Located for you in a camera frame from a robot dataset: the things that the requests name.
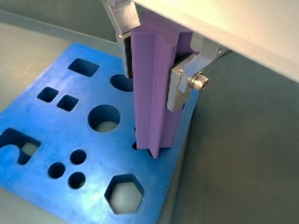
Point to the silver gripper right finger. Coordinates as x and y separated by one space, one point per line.
187 76

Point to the purple star prism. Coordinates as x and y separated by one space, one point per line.
159 44

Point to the blue shape-sorter board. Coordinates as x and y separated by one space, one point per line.
67 136

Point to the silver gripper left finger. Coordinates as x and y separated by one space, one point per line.
124 19

